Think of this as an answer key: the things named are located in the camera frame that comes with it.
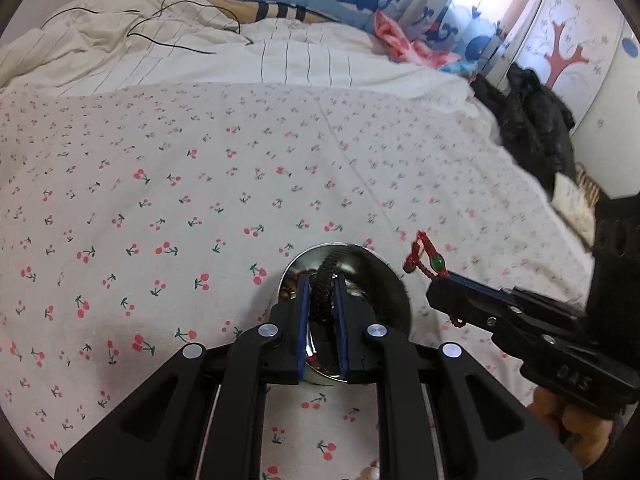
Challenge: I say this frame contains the white striped quilt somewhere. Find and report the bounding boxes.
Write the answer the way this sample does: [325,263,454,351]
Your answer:
[0,0,502,137]

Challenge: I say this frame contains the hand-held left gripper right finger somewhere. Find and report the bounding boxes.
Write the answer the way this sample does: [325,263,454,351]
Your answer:
[333,276,584,480]

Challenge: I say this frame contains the red cord bracelet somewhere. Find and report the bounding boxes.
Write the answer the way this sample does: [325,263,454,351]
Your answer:
[402,230,469,332]

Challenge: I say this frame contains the white wardrobe with tree print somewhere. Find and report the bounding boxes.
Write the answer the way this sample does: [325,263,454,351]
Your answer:
[499,0,640,202]

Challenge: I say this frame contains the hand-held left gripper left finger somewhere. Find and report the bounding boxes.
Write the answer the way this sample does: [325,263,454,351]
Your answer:
[54,276,314,480]

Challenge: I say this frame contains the cherry print bedsheet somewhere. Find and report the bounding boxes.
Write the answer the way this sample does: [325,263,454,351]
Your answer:
[0,82,597,480]

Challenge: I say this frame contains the teal cloth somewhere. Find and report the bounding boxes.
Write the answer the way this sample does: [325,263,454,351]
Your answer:
[439,59,479,77]

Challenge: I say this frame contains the black bracelet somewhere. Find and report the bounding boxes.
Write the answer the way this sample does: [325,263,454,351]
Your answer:
[309,247,352,327]

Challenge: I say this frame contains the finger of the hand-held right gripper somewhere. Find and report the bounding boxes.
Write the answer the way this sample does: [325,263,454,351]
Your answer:
[446,271,589,332]
[425,280,539,357]

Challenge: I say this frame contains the person's right hand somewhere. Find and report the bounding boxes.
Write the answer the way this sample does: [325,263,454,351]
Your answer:
[529,389,617,461]

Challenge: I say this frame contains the pink cloth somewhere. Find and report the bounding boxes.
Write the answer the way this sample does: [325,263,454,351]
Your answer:
[374,10,462,72]

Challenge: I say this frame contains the thin black cable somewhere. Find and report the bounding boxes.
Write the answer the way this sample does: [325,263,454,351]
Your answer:
[40,0,254,57]

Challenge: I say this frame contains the round metal tin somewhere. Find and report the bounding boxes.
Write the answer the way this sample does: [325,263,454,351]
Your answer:
[277,242,413,388]

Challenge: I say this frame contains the white paper bag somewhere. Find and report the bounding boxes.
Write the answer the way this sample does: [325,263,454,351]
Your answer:
[550,172,597,249]

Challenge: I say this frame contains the black jacket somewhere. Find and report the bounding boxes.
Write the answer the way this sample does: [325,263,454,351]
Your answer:
[470,62,579,197]

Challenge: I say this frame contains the yellow black striped pillow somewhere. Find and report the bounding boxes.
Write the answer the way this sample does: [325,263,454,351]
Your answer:
[209,0,347,27]

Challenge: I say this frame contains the brown beaded bracelet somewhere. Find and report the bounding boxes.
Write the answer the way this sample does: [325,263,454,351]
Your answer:
[279,271,307,302]

